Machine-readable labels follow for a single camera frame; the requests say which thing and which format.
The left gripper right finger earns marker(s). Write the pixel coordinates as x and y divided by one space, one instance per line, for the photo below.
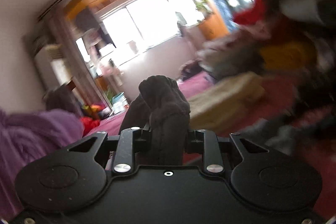
205 143

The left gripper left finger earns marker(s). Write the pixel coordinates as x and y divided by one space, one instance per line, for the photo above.
131 141

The grey sweatshirt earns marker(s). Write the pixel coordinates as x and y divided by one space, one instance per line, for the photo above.
163 106

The grey clothes on chair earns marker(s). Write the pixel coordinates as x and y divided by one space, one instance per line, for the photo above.
62 98

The folded cream blanket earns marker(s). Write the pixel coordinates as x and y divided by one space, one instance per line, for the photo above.
220 106

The red cloth by duvet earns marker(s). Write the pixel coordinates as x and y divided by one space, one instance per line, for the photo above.
89 124

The pink floral bed blanket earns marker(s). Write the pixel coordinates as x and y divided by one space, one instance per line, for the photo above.
296 120

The patterned curtain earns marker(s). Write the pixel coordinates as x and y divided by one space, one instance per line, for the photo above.
61 31

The white air conditioner unit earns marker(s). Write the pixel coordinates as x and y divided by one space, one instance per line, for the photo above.
52 66

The purple duvet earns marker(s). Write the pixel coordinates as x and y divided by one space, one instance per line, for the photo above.
26 137

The yellow folded garment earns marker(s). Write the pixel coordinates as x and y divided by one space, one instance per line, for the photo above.
292 57

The red folded garment on top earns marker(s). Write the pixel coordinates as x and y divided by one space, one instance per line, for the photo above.
252 15

